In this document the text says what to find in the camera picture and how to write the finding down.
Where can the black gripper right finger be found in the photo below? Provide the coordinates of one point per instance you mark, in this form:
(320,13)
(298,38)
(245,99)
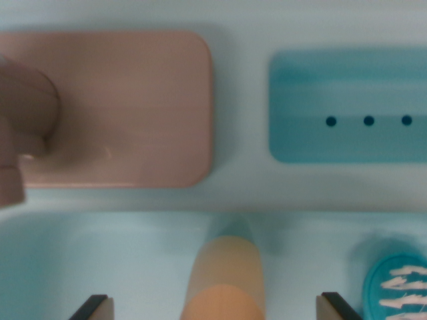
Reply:
(333,308)

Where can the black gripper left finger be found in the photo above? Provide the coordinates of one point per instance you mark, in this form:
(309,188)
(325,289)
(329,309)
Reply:
(98,310)

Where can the beige detergent bottle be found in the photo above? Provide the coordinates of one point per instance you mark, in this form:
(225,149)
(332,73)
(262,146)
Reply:
(227,266)

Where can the light blue toy sink unit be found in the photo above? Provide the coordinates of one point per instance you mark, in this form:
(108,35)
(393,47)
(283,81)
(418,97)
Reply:
(233,33)

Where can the teal dish brush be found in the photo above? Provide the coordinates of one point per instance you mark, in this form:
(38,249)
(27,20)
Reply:
(373,286)

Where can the grey toy faucet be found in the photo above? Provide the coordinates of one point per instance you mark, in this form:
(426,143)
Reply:
(133,116)

